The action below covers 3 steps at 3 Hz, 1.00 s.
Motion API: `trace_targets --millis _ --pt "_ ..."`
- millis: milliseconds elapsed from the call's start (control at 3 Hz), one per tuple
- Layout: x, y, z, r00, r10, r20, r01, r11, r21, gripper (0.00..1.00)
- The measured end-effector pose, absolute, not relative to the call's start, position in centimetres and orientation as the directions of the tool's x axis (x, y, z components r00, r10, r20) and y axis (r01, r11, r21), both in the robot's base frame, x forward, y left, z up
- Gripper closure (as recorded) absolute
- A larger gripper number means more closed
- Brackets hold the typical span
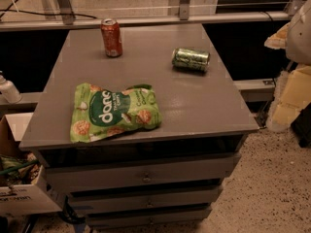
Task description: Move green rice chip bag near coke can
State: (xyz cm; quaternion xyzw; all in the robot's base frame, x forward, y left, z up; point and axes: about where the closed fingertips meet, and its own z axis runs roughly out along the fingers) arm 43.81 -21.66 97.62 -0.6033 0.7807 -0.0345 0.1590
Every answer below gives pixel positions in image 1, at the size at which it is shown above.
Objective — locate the green soda can lying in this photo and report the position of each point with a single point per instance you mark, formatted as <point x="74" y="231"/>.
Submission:
<point x="191" y="59"/>

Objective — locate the orange coke can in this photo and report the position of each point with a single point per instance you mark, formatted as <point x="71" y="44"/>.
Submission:
<point x="111" y="35"/>

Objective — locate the middle grey drawer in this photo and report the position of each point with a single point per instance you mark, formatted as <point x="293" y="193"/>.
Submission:
<point x="146" y="200"/>

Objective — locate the grey metal rail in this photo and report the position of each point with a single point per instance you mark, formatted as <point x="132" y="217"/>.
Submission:
<point x="145" y="21"/>

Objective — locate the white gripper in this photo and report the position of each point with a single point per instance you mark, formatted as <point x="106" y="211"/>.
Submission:
<point x="299" y="38"/>

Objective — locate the top grey drawer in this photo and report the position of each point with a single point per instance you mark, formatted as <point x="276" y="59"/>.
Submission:
<point x="169" y="170"/>

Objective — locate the white cardboard box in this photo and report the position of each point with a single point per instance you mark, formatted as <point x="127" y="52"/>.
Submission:
<point x="24" y="189"/>

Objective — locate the white plastic bottle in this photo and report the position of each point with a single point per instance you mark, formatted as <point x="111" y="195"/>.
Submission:
<point x="9" y="90"/>

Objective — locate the bottom grey drawer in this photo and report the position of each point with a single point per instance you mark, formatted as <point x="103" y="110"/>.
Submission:
<point x="148" y="216"/>

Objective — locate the grey drawer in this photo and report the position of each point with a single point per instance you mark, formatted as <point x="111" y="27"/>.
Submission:
<point x="169" y="170"/>
<point x="148" y="216"/>
<point x="146" y="200"/>

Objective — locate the grey drawer cabinet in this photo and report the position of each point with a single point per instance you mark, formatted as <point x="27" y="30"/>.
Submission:
<point x="132" y="140"/>

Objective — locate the green rice chip bag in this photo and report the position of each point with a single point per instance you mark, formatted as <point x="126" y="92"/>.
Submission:
<point x="100" y="113"/>

